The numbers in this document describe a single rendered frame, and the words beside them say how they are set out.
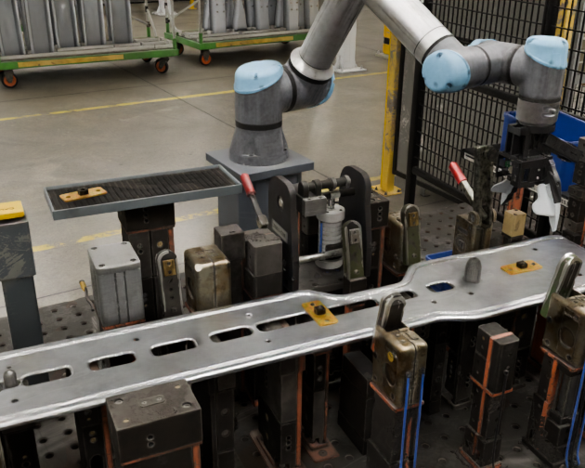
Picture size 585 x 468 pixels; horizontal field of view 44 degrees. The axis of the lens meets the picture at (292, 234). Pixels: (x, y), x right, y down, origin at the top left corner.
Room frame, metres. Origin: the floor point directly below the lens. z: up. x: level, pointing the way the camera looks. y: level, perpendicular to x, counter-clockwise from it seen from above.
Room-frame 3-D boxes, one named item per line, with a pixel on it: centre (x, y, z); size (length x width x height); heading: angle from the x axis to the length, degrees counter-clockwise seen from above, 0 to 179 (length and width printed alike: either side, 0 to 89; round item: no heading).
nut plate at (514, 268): (1.32, -0.47, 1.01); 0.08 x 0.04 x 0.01; 115
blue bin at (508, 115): (1.86, -0.71, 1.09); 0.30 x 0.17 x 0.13; 16
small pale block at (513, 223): (1.47, -0.49, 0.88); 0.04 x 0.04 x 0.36; 25
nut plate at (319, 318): (1.13, -0.05, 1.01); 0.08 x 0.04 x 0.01; 24
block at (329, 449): (1.14, -0.05, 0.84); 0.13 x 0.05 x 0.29; 25
